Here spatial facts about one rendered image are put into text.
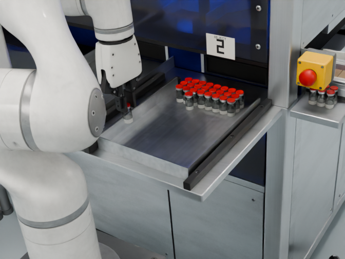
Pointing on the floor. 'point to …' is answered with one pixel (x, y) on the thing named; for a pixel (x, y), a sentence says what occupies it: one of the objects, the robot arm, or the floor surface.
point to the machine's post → (281, 123)
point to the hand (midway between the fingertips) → (125, 100)
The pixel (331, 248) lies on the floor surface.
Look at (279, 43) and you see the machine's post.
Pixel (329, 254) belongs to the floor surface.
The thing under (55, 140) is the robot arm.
